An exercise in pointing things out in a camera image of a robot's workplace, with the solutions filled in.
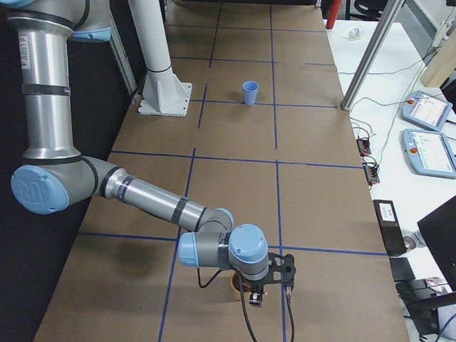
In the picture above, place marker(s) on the black box with white label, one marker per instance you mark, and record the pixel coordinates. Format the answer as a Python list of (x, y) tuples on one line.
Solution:
[(389, 227)]

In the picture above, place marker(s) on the white small bottle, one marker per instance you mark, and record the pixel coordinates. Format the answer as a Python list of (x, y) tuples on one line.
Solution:
[(354, 34)]

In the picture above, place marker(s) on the black monitor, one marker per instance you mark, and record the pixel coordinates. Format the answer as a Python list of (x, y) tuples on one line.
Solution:
[(438, 231)]

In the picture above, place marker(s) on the teach pendant near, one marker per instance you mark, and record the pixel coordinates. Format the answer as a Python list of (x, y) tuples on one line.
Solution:
[(428, 153)]

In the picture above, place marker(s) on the aluminium frame post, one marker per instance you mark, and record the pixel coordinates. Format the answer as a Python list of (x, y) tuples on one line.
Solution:
[(392, 9)]

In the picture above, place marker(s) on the teach pendant far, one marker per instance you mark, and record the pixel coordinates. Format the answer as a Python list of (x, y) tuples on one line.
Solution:
[(426, 111)]

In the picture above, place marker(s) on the orange connector board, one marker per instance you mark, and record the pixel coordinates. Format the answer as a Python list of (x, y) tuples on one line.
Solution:
[(371, 170), (363, 142)]

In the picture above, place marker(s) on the white camera pole base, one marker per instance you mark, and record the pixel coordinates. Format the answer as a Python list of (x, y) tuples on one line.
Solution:
[(163, 92)]

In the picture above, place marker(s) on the orange connector board far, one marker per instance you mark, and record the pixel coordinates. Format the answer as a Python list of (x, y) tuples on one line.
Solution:
[(363, 142)]

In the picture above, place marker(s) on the orange connector board near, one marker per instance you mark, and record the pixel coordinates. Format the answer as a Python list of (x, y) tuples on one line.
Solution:
[(371, 170)]

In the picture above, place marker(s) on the red cylinder bottle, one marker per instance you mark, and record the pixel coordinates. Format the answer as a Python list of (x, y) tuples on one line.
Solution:
[(333, 13)]

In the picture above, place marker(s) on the yellow ribbed cup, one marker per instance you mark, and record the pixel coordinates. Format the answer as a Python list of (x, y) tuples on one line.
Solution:
[(236, 290)]

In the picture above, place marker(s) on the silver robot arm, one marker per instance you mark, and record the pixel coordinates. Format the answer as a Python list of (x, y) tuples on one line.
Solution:
[(55, 175)]

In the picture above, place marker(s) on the blue ribbed paper cup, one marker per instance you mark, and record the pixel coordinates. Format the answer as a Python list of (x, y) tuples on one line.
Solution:
[(250, 90)]

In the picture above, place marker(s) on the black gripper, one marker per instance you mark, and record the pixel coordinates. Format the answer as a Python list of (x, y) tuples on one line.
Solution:
[(254, 289)]

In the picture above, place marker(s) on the teach pendant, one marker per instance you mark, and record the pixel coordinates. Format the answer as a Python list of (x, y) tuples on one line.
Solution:
[(428, 153), (426, 111)]

